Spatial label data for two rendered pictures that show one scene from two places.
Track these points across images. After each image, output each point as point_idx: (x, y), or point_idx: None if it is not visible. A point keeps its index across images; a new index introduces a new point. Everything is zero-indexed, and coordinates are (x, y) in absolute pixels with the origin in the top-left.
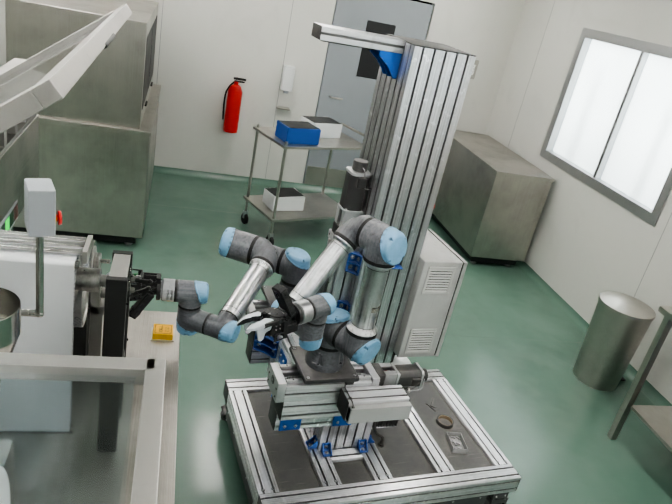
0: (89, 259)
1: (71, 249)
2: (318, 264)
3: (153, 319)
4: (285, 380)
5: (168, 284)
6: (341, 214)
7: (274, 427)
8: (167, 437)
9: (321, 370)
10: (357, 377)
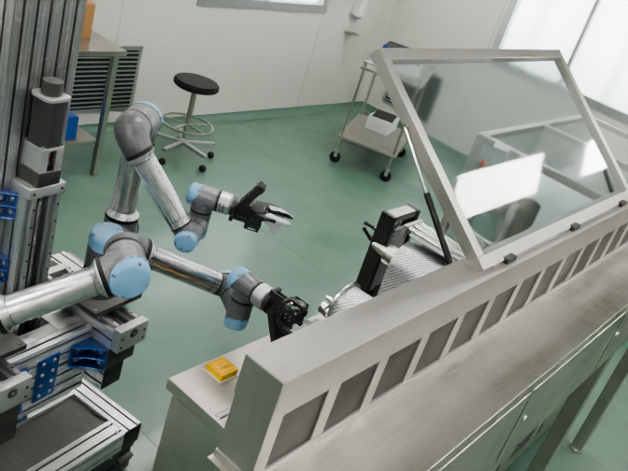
0: (360, 287)
1: (428, 226)
2: (168, 181)
3: (206, 390)
4: (137, 317)
5: (271, 287)
6: (56, 155)
7: (120, 375)
8: (319, 319)
9: None
10: None
